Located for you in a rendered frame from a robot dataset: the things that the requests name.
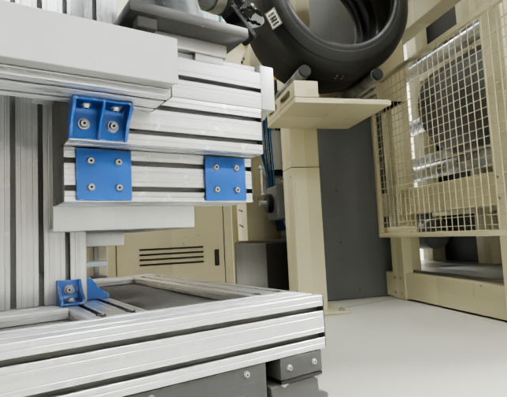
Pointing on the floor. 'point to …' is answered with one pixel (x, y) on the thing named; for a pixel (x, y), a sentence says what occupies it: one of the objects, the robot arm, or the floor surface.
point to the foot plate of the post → (335, 310)
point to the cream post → (303, 200)
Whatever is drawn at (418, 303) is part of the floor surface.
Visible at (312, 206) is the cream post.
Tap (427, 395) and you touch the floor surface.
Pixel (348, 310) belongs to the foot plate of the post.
